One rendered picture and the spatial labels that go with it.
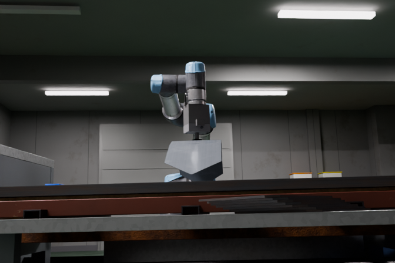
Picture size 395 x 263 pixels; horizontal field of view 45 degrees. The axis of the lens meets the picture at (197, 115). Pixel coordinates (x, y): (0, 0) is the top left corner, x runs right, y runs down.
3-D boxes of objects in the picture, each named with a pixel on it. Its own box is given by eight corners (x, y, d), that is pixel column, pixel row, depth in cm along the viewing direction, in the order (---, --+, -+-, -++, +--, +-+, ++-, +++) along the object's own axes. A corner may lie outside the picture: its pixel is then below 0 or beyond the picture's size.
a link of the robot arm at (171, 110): (164, 107, 238) (151, 66, 191) (186, 107, 237) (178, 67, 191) (163, 130, 234) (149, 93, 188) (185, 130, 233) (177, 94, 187)
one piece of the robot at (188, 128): (188, 91, 174) (190, 136, 171) (211, 93, 177) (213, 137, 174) (180, 97, 183) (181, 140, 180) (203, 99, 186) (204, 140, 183)
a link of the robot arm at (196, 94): (208, 89, 179) (188, 88, 177) (208, 101, 178) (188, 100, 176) (201, 94, 186) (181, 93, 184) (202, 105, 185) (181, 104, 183)
